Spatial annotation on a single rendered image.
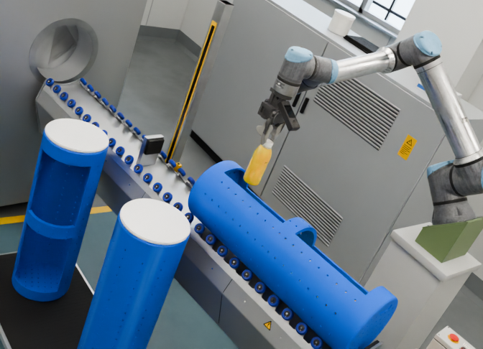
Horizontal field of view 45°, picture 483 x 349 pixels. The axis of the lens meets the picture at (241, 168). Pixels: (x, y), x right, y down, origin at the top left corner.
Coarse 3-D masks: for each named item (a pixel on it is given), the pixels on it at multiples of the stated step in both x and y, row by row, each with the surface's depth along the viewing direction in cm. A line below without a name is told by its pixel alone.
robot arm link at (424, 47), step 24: (408, 48) 246; (432, 48) 241; (432, 72) 244; (432, 96) 247; (456, 96) 247; (456, 120) 246; (456, 144) 249; (456, 168) 253; (480, 168) 245; (480, 192) 251
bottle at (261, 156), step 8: (256, 152) 223; (264, 152) 222; (256, 160) 223; (264, 160) 223; (248, 168) 227; (256, 168) 224; (264, 168) 226; (248, 176) 227; (256, 176) 226; (256, 184) 228
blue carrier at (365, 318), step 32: (192, 192) 239; (224, 192) 231; (224, 224) 228; (256, 224) 221; (288, 224) 219; (256, 256) 219; (288, 256) 212; (320, 256) 209; (288, 288) 210; (320, 288) 203; (352, 288) 201; (384, 288) 206; (320, 320) 202; (352, 320) 195; (384, 320) 210
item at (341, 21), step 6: (336, 12) 417; (342, 12) 420; (336, 18) 418; (342, 18) 416; (348, 18) 415; (354, 18) 419; (330, 24) 423; (336, 24) 419; (342, 24) 418; (348, 24) 418; (330, 30) 424; (336, 30) 420; (342, 30) 420; (348, 30) 422
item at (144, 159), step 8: (144, 136) 270; (152, 136) 272; (160, 136) 275; (144, 144) 271; (152, 144) 271; (160, 144) 275; (144, 152) 272; (152, 152) 275; (144, 160) 276; (152, 160) 280
